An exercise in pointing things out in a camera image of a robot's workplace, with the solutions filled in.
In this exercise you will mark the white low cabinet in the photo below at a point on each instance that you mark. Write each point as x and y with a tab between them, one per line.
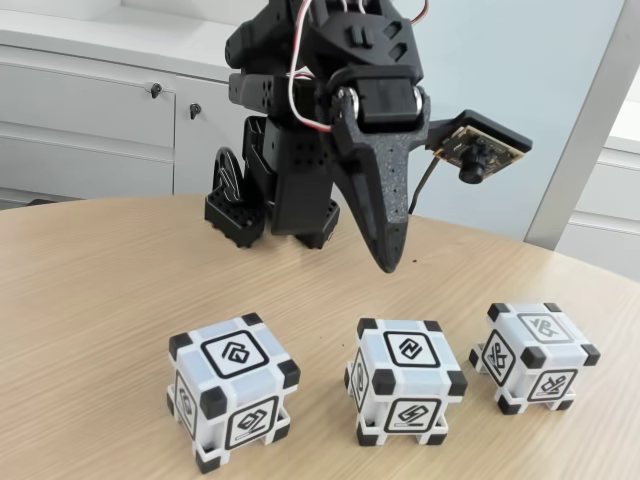
615	200

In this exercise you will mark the white cube with letter symbol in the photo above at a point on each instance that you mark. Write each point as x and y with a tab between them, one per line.
540	325

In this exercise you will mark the white cabinet with drawers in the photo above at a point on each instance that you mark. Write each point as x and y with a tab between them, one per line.
75	125

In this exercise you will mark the white cube with lightning symbol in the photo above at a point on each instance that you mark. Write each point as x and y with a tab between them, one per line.
405	350

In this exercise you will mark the black clamp wheel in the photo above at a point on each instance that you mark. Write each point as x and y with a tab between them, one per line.
230	172

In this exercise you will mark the gripper camera module with bracket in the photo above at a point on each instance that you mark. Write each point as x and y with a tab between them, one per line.
480	145

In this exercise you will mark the white cube with paperclip symbol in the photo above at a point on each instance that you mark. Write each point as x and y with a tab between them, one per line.
240	352

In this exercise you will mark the black cabinet key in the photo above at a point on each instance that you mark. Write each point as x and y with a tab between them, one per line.
156	90
195	110

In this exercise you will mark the grey metal post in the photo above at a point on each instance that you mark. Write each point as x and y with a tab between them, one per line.
582	150

